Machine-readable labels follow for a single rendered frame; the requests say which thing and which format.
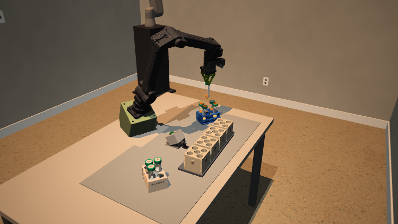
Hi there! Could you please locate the sample tube with orange liquid and dark green cap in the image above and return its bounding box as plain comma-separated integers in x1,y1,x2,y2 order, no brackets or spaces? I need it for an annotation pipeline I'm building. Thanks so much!
198,102,204,113

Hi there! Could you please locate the clear tube with dark green cap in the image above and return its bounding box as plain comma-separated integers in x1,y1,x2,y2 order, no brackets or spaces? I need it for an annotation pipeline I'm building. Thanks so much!
145,159,153,174

